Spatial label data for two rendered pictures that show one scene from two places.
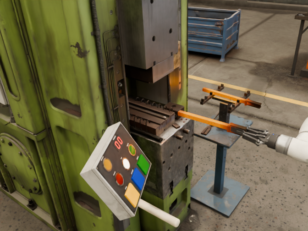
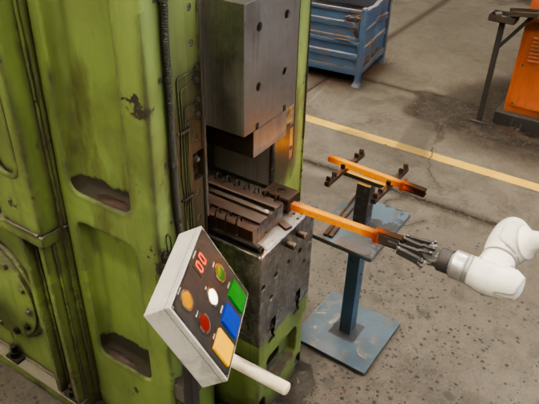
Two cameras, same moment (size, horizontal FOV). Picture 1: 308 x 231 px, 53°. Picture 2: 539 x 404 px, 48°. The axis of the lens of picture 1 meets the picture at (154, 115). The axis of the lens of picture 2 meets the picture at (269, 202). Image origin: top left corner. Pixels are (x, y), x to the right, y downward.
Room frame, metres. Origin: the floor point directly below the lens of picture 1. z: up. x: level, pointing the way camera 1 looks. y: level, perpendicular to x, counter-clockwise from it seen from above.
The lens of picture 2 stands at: (-0.17, 0.12, 2.23)
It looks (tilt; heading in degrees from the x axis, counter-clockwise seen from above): 34 degrees down; 354
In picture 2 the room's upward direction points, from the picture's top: 2 degrees clockwise
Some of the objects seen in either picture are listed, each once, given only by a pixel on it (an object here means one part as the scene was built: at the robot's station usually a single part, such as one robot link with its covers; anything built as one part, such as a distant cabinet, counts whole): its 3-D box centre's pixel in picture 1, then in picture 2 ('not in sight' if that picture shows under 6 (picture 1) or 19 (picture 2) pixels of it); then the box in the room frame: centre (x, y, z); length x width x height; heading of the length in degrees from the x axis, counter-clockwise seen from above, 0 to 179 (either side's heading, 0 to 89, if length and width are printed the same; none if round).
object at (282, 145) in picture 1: (283, 144); (459, 266); (1.17, -0.61, 1.06); 0.09 x 0.06 x 0.09; 142
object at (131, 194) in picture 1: (131, 195); (222, 347); (0.95, 0.11, 1.01); 0.07 x 0.05 x 0.07; 167
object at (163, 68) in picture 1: (134, 62); (218, 116); (1.70, 0.10, 1.32); 0.42 x 0.20 x 0.10; 52
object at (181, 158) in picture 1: (145, 143); (228, 251); (1.75, 0.07, 0.69); 0.56 x 0.38 x 0.45; 52
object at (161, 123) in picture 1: (138, 114); (220, 204); (1.70, 0.10, 0.96); 0.42 x 0.20 x 0.09; 52
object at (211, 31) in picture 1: (201, 31); (318, 27); (5.58, -0.95, 0.36); 1.20 x 0.80 x 0.72; 57
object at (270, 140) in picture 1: (268, 139); (436, 256); (1.22, -0.55, 1.06); 0.09 x 0.08 x 0.07; 52
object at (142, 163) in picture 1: (142, 164); (236, 296); (1.14, 0.07, 1.01); 0.07 x 0.05 x 0.07; 167
